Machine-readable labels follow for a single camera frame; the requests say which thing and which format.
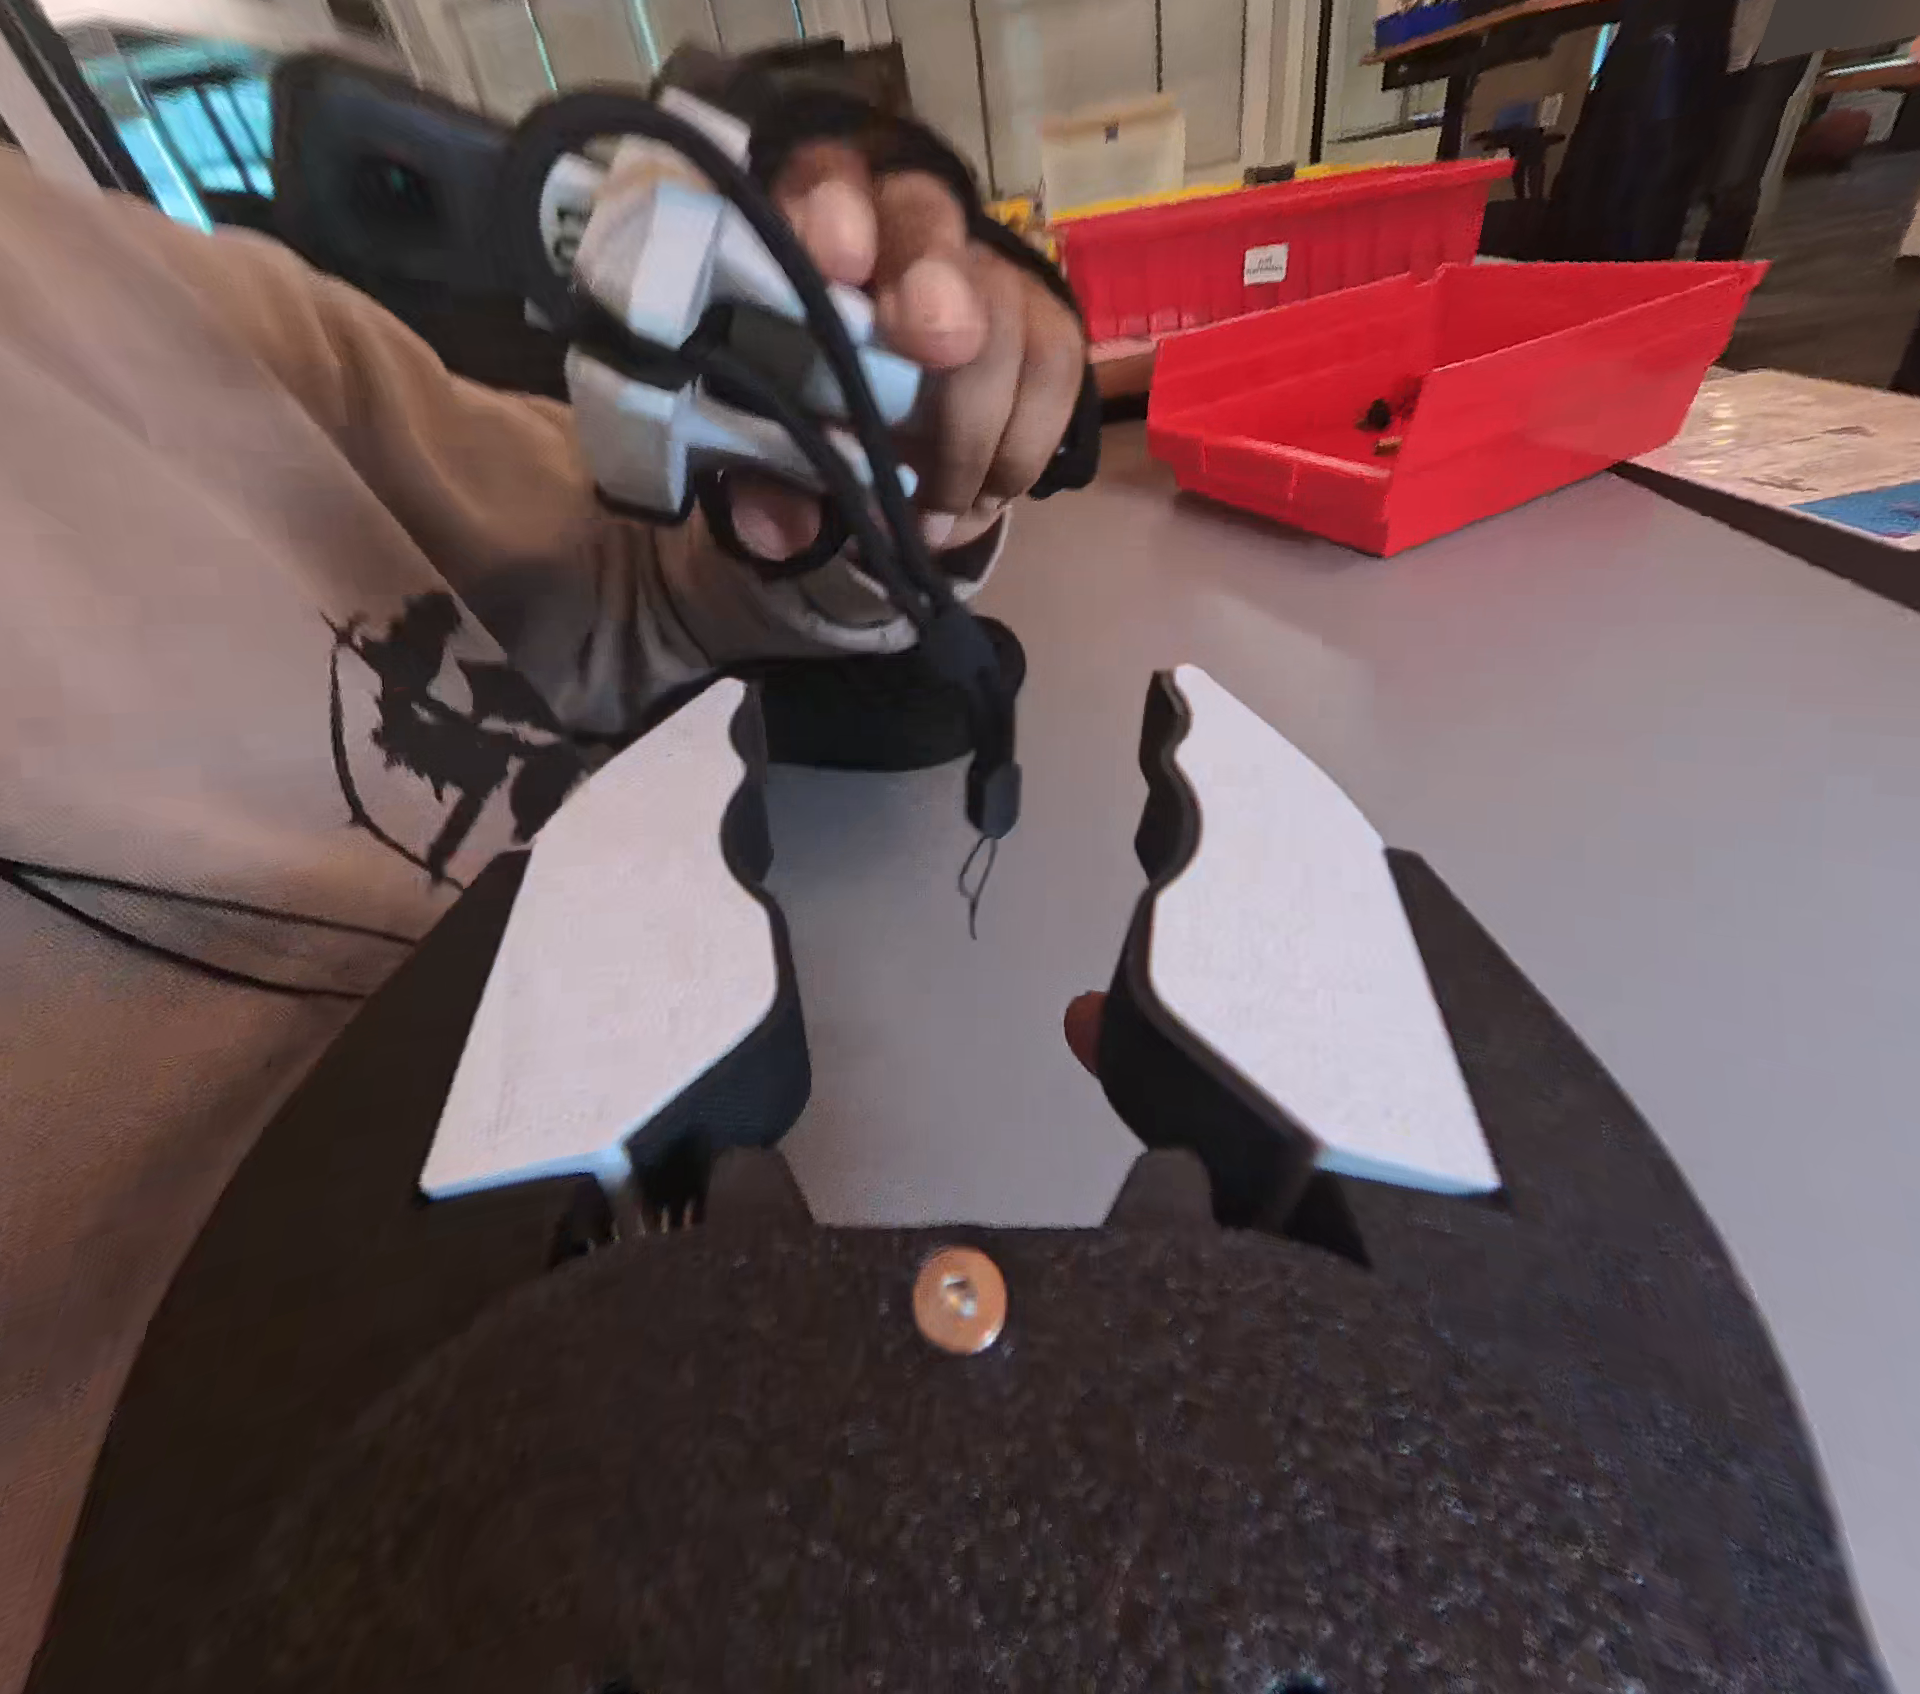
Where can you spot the dark hanging jacket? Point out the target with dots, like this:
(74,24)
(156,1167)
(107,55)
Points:
(1650,134)

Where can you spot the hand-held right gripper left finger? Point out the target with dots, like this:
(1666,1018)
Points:
(631,974)

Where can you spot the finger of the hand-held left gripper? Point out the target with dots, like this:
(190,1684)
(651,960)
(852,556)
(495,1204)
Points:
(631,434)
(660,238)

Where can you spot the printed paper sheet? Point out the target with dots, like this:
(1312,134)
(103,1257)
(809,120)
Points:
(1770,434)

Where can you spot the person's beige sweatshirt torso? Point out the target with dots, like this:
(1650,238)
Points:
(120,1124)

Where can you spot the yellow plastic bin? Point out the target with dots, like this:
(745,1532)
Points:
(1201,183)

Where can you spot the white cardboard box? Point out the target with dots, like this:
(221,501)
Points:
(1110,157)

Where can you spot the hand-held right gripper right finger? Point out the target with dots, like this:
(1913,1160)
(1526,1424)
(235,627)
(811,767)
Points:
(1291,974)

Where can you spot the wooden standing desk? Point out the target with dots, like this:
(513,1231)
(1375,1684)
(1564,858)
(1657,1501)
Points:
(1500,22)

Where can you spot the person's left hand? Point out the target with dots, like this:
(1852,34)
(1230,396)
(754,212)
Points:
(961,375)

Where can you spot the red plastic bin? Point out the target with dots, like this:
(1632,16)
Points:
(1350,238)
(1500,449)

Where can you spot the person's left forearm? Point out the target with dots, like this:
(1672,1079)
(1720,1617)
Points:
(301,404)

